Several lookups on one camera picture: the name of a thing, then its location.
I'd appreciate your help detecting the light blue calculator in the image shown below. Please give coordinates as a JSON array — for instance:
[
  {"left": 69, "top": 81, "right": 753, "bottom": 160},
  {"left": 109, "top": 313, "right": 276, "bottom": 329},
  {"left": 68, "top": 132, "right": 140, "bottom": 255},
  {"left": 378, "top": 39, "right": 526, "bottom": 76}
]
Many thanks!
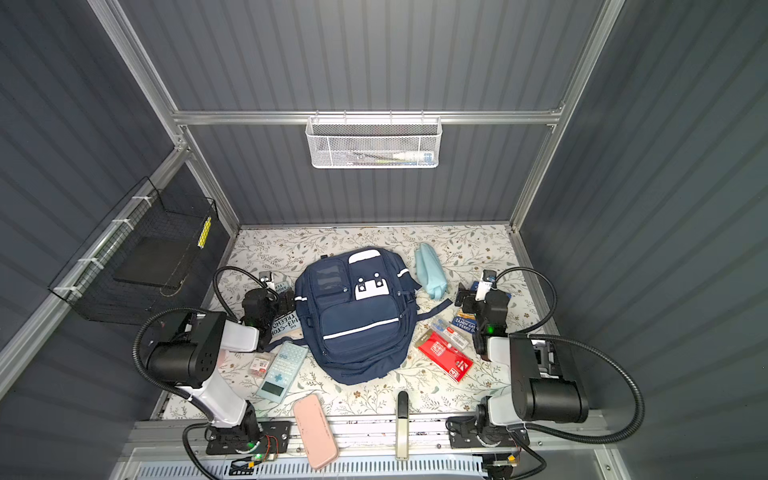
[{"left": 256, "top": 342, "right": 309, "bottom": 403}]

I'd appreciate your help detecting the blue treehouse storybook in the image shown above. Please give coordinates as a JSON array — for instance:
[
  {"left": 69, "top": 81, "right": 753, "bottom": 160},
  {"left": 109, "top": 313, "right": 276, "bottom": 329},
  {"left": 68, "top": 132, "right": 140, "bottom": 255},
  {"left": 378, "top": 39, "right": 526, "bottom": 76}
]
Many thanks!
[{"left": 451, "top": 282, "right": 481, "bottom": 334}]

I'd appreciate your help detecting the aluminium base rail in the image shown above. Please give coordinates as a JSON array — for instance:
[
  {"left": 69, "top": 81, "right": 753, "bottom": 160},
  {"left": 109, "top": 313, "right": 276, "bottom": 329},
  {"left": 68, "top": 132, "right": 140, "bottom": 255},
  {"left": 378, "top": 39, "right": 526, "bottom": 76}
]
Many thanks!
[{"left": 118, "top": 410, "right": 608, "bottom": 461}]

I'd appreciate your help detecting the navy blue student backpack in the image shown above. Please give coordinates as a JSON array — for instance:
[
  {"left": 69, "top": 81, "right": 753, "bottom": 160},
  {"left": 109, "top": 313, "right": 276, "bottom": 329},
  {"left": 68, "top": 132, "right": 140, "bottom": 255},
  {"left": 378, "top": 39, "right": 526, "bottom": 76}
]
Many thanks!
[{"left": 291, "top": 247, "right": 453, "bottom": 385}]

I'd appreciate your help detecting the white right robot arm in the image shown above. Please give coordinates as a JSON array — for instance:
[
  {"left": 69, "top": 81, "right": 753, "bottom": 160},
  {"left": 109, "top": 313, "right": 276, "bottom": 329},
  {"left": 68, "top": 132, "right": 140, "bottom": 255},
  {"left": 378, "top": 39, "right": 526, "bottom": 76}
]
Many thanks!
[{"left": 445, "top": 267, "right": 646, "bottom": 449}]

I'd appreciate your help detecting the black handled metal tool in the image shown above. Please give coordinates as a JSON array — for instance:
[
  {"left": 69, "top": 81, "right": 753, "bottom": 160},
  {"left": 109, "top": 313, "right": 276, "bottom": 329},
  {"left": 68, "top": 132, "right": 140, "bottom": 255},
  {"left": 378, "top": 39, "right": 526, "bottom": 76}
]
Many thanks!
[{"left": 395, "top": 391, "right": 409, "bottom": 461}]

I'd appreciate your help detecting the white wire mesh basket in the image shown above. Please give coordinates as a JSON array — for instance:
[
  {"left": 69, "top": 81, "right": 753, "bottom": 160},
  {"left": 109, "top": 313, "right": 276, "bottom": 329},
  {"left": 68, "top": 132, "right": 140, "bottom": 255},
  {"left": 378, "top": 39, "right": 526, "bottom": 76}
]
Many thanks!
[{"left": 305, "top": 114, "right": 443, "bottom": 169}]

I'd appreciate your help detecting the floral table mat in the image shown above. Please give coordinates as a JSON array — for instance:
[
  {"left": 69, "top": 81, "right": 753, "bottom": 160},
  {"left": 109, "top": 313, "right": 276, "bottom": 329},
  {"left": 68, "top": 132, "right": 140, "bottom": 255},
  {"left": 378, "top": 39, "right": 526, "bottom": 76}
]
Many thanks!
[{"left": 219, "top": 225, "right": 519, "bottom": 417}]

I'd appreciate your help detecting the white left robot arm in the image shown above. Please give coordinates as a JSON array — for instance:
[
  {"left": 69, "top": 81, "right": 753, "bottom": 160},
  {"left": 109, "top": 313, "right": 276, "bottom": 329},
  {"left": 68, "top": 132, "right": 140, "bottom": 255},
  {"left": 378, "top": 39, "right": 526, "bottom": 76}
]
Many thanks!
[{"left": 131, "top": 265, "right": 280, "bottom": 453}]

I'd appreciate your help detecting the black wire wall basket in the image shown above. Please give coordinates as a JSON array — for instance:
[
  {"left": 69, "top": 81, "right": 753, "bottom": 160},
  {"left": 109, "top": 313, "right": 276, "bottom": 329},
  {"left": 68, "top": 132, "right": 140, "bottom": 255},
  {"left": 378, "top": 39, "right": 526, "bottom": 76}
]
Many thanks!
[{"left": 49, "top": 183, "right": 227, "bottom": 325}]

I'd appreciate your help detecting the light blue pencil pouch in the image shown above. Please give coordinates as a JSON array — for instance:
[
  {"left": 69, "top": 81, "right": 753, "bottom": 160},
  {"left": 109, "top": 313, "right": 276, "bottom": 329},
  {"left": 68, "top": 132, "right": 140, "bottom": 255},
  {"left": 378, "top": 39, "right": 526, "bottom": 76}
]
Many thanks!
[{"left": 415, "top": 243, "right": 448, "bottom": 300}]

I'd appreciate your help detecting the clear pen box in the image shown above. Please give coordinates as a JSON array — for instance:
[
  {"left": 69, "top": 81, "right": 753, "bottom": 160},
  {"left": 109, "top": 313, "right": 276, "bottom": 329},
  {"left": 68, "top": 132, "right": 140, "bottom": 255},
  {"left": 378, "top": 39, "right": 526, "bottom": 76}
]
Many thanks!
[{"left": 430, "top": 318, "right": 471, "bottom": 351}]

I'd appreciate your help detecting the purple storybook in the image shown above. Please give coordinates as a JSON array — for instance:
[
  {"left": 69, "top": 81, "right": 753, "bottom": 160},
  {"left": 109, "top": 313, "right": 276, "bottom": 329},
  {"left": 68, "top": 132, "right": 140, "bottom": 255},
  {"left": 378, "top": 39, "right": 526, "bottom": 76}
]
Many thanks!
[{"left": 271, "top": 281, "right": 302, "bottom": 341}]

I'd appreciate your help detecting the red card box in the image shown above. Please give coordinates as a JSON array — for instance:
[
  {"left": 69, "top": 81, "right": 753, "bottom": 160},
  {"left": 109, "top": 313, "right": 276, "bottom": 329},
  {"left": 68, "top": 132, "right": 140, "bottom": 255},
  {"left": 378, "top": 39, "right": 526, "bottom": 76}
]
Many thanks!
[{"left": 416, "top": 330, "right": 474, "bottom": 383}]

